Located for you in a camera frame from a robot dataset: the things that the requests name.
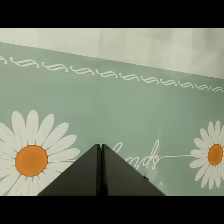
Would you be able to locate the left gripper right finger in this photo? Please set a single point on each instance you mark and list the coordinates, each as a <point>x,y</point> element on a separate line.
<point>123,176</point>

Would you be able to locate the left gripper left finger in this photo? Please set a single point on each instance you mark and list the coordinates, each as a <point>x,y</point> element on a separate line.
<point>80,176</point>

